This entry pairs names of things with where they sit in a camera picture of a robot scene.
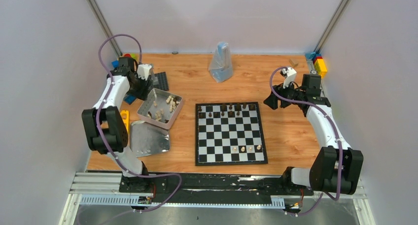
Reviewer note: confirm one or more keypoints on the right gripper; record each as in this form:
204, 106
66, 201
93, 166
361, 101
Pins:
271, 101

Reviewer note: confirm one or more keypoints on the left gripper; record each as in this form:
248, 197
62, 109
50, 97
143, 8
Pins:
141, 89

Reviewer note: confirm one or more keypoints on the black white chessboard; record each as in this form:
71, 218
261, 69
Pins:
224, 131

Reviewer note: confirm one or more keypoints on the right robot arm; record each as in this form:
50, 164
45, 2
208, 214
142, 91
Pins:
337, 166

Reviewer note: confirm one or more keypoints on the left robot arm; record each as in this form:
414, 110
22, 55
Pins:
105, 130

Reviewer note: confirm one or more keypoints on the grey blue lego brick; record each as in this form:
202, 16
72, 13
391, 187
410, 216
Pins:
129, 99

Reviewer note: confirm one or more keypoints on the dark grey lego baseplate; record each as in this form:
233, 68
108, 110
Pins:
160, 81

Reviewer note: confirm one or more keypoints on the pink metal tin box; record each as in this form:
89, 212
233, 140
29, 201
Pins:
161, 108

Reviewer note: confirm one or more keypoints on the small wooden block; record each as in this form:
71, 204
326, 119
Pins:
293, 62

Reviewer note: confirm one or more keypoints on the blue toy block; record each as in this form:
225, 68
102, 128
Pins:
115, 64

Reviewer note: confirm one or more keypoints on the yellow lego brick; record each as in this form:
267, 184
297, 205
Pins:
320, 67

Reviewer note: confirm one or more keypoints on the metal tin lid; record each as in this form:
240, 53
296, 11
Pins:
147, 139

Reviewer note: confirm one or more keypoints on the plastic bag with blue item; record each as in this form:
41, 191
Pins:
221, 68

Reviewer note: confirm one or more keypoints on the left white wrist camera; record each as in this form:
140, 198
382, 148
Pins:
144, 71

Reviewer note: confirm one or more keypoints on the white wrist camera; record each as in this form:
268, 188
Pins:
289, 75
144, 71

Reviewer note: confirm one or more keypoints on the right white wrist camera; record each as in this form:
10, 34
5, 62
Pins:
289, 75

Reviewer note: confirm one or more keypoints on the yellow triangular toy frame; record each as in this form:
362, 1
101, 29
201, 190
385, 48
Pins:
125, 114

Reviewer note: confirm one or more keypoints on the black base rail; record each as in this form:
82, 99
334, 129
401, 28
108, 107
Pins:
200, 188

